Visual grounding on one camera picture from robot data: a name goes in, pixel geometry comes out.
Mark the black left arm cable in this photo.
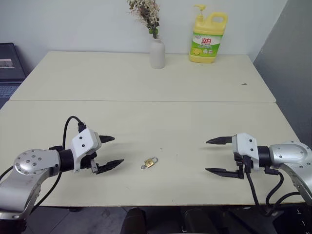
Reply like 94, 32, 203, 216
0, 116, 87, 215

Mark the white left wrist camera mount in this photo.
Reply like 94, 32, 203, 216
70, 128, 102, 174

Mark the dark laptop computer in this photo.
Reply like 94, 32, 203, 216
0, 42, 27, 106

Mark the yellow detergent pump bottle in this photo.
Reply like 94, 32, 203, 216
188, 3, 229, 64

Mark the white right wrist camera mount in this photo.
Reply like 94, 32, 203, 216
231, 133, 259, 169

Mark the small brass padlock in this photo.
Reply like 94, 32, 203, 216
144, 156, 159, 169

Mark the dried flower bouquet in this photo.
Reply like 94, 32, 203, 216
125, 0, 161, 40

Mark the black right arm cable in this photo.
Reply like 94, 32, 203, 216
244, 168, 303, 216

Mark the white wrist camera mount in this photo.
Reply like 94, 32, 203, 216
70, 128, 102, 174
231, 133, 259, 169

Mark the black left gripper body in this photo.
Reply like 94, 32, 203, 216
79, 133, 103, 175

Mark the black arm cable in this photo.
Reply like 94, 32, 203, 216
244, 168, 303, 216
0, 116, 87, 215

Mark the white ceramic vase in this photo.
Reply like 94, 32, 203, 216
149, 38, 166, 70

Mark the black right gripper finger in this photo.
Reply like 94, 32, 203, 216
205, 167, 245, 180
206, 136, 234, 146

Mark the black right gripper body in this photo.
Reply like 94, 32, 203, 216
233, 152, 254, 173

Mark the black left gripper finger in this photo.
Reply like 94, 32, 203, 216
98, 135, 116, 145
96, 159, 125, 175

